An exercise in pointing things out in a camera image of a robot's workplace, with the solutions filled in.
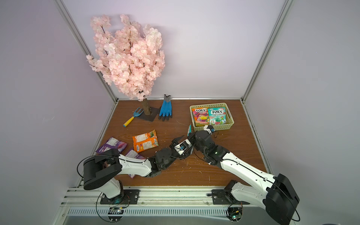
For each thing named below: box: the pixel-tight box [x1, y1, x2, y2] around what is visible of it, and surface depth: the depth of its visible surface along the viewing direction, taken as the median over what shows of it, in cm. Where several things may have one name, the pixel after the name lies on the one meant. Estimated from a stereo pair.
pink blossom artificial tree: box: [85, 14, 166, 116], surface depth 68 cm
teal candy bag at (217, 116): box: [207, 106, 227, 126], surface depth 102 cm
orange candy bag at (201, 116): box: [191, 107, 210, 128], surface depth 103 cm
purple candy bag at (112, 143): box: [95, 136, 128, 153], surface depth 94 cm
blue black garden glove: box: [158, 94, 173, 121], surface depth 112 cm
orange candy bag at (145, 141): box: [132, 129, 159, 153], surface depth 95 cm
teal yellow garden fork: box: [122, 106, 144, 128], surface depth 112 cm
